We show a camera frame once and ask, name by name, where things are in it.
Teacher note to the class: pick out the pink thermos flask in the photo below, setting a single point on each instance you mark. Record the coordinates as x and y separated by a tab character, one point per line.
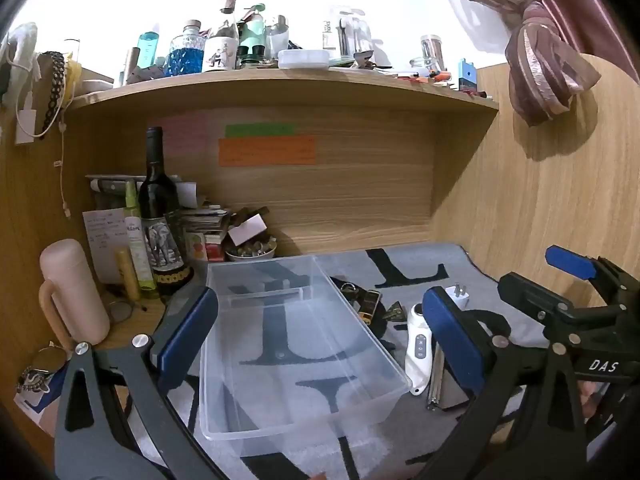
75	285

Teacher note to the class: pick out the blue and black gadget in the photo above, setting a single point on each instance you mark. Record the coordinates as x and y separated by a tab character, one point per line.
466	75

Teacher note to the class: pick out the wooden shelf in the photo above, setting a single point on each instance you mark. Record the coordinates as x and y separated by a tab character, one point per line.
280	87

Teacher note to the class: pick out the teal liquid bottle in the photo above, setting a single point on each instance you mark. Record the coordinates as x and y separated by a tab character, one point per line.
148	50

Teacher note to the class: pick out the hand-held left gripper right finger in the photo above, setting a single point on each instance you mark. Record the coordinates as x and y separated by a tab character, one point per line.
452	340

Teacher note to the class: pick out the white handheld device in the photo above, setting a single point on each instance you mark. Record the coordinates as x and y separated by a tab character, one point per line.
419	355

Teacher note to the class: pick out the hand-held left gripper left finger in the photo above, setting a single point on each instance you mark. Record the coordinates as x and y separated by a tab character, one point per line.
186	332

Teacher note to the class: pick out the small red box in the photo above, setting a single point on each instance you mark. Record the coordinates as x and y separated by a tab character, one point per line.
215	252

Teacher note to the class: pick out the white plug adapter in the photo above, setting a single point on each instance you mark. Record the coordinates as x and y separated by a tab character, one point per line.
457	297

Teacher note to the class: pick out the white bowl of trinkets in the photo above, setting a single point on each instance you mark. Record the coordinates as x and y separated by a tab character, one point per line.
250	252

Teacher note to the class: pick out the orange paper note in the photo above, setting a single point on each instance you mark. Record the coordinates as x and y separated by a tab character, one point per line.
267	151

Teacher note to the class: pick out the yellow tube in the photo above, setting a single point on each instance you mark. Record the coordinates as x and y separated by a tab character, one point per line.
127	275

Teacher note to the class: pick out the stack of small books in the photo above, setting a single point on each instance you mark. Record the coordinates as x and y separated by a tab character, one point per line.
205	220

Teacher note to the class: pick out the cardboard tube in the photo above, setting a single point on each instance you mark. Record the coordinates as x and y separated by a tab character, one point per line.
132	65

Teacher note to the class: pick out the clear labelled liquor bottle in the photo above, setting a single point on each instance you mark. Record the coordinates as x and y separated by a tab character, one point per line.
220	52

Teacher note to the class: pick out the round eyeglasses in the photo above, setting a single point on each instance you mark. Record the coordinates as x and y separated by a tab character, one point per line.
120	312

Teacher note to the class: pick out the small dark triangular object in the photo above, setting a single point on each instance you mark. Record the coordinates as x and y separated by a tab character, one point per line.
395	312

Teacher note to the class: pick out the grey mat with black letters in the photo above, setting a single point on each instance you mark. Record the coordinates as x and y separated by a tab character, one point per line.
460	260

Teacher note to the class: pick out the dark wine bottle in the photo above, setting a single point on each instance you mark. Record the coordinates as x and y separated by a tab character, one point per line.
157	200

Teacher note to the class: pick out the white charger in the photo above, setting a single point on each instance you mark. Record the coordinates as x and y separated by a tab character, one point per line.
25	127

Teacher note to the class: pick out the mauve curtain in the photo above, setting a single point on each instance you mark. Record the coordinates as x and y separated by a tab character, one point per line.
540	60

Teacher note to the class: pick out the flat white plastic box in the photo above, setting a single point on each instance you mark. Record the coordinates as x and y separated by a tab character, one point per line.
302	58

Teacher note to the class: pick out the white card box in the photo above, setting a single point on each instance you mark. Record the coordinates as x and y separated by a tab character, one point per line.
247	230

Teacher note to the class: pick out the person's right hand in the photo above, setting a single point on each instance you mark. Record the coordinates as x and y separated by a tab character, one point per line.
590	399

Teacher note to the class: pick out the blue glass bottle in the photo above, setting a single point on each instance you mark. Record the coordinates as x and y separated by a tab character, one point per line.
186	57

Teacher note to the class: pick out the silver metal rod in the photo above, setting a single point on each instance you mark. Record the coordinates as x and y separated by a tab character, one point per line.
436	385

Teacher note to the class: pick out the black and gold box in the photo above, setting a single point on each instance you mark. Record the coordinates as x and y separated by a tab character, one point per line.
371	305

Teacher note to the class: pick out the clear plastic storage box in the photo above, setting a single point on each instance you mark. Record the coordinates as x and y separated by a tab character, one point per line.
300	320

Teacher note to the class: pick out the blue and white box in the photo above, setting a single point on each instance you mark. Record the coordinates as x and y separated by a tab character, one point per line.
37	402

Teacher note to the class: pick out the green spray bottle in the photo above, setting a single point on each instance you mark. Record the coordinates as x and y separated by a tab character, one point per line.
137	255

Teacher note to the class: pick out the fruit print box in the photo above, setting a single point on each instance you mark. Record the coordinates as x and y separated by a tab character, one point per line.
196	247

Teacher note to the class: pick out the metal padlock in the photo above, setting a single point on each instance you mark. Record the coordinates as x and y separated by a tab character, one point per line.
348	290

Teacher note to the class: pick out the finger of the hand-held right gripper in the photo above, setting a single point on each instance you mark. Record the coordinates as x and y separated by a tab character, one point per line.
530	295
570	261

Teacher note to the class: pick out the glass jar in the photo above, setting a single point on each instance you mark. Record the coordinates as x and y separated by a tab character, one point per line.
432	50

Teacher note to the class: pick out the white handwritten note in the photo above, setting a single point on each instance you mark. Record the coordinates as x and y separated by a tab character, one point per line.
102	240

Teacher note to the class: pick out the green paper note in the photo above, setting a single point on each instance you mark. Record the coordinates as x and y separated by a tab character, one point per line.
260	130

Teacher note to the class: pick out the pink paper note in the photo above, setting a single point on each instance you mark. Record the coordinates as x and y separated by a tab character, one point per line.
184	132

